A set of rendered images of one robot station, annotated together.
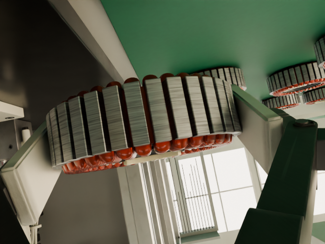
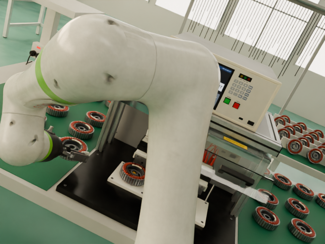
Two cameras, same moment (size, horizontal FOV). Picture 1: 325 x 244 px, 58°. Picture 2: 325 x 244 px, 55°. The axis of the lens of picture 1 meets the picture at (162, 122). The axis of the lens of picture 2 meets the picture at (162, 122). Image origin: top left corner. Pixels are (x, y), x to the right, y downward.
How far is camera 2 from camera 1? 1.04 m
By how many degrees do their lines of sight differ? 17
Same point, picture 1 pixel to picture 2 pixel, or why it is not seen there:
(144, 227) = (108, 115)
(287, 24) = not seen: hidden behind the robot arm
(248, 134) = not seen: hidden behind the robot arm
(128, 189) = (107, 126)
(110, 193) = (135, 117)
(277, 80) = (62, 114)
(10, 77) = (100, 170)
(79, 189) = (144, 126)
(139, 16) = (68, 163)
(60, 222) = not seen: hidden behind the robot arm
